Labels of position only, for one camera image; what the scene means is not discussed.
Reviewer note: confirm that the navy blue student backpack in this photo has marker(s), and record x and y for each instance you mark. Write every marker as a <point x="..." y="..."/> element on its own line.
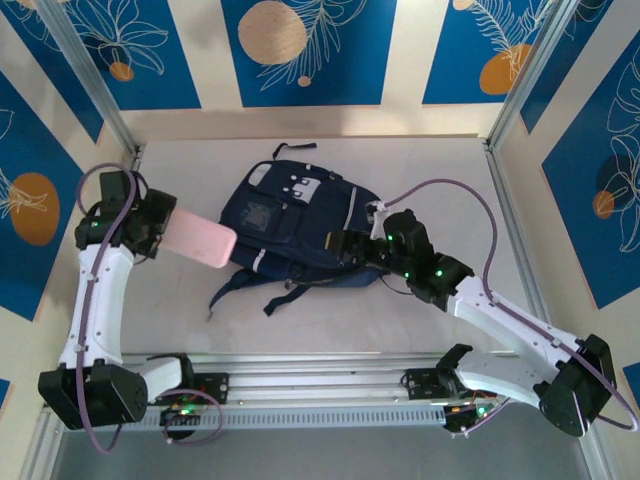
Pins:
<point x="300" y="225"/>

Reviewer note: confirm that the pink pencil case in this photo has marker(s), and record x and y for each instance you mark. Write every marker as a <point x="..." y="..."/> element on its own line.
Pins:
<point x="200" y="237"/>

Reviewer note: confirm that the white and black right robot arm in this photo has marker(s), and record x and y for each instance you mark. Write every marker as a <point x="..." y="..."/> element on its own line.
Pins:
<point x="515" y="320"/>

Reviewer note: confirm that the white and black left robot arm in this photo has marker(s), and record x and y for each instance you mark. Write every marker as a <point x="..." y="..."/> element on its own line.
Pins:
<point x="95" y="310"/>

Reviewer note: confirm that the black base electronics board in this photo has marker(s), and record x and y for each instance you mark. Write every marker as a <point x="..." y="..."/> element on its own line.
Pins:
<point x="462" y="417"/>
<point x="175" y="417"/>

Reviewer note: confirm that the blue poster white flower outline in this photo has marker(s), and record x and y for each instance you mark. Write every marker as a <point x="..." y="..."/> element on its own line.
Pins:
<point x="150" y="75"/>

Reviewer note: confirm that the blue poster dark circle flower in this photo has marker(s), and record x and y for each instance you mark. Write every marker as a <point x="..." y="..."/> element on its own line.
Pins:
<point x="575" y="225"/>

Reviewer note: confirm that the blue poster beige circle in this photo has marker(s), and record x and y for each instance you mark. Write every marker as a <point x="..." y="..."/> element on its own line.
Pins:
<point x="350" y="75"/>

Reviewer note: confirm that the blue poster orange circle fern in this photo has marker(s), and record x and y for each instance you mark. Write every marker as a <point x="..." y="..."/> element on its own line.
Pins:
<point x="450" y="50"/>

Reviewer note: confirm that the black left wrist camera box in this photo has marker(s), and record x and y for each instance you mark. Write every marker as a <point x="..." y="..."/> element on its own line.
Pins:
<point x="116" y="187"/>

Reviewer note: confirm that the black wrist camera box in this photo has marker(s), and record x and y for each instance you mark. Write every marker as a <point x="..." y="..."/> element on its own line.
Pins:
<point x="116" y="187"/>
<point x="407" y="227"/>

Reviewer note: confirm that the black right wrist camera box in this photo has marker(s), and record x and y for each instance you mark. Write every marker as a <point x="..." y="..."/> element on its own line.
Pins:
<point x="407" y="227"/>

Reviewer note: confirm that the aluminium table side rail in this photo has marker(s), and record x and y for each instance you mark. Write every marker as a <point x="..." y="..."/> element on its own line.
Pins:
<point x="134" y="157"/>
<point x="496" y="170"/>

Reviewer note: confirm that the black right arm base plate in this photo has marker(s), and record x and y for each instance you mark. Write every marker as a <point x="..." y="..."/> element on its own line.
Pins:
<point x="417" y="385"/>

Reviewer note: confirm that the aluminium rail frame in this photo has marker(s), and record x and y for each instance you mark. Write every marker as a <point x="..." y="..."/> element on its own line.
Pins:
<point x="310" y="385"/>

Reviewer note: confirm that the aluminium frame post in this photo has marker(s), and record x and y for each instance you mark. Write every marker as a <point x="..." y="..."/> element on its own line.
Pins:
<point x="90" y="75"/>
<point x="530" y="75"/>
<point x="37" y="460"/>
<point x="597" y="465"/>

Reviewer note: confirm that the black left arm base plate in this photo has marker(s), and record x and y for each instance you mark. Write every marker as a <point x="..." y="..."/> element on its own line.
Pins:
<point x="220" y="387"/>

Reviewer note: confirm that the aluminium lower frame post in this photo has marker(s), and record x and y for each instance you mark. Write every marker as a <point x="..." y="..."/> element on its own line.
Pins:
<point x="37" y="460"/>
<point x="597" y="465"/>

